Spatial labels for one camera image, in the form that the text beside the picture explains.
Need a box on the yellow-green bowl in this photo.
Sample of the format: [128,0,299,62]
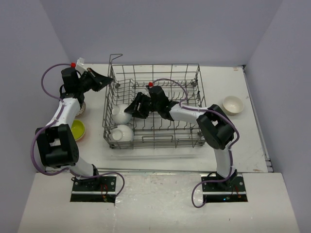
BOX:
[71,119,86,141]

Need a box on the white bowl front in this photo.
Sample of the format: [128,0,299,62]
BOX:
[110,125,134,142]

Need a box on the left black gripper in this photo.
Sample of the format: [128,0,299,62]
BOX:
[77,68,113,94]

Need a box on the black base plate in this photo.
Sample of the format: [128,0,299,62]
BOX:
[202,174,248,203]
[70,176,117,203]

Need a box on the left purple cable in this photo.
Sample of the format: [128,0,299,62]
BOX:
[30,62,125,200]

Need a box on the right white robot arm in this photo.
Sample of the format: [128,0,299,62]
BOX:
[124,86,240,191]

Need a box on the white bowl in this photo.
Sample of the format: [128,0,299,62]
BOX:
[110,125,134,142]
[111,104,132,125]

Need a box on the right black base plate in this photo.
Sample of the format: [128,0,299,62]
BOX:
[202,174,248,203]

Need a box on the grey wire dish rack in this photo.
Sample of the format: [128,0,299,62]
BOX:
[102,54,206,149]

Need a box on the beige ceramic bowl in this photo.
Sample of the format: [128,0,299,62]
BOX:
[223,96,244,116]

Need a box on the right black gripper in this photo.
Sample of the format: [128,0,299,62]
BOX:
[125,92,161,119]

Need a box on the orange bowl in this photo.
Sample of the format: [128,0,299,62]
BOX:
[76,131,87,141]

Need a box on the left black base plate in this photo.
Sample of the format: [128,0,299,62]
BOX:
[70,176,117,203]

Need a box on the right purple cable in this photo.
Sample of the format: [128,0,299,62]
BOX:
[191,78,241,209]

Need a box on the purple cable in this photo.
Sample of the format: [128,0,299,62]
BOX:
[30,62,125,200]
[191,78,241,209]

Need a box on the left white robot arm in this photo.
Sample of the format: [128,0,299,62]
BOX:
[31,66,113,191]

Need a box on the brown patterned bowl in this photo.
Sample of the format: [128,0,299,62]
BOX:
[76,102,86,116]

